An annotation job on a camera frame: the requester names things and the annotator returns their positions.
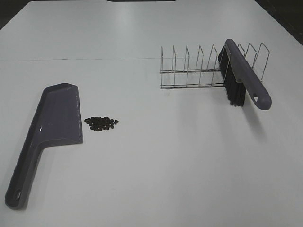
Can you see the pile of coffee beans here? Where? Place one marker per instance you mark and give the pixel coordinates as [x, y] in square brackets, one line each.
[101, 123]

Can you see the purple plastic dustpan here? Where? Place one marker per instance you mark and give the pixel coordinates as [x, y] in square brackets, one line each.
[56, 122]

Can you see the purple hand brush black bristles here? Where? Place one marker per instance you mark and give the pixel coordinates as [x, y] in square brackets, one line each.
[240, 79]

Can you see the metal wire dish rack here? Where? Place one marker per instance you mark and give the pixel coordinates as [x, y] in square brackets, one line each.
[201, 69]

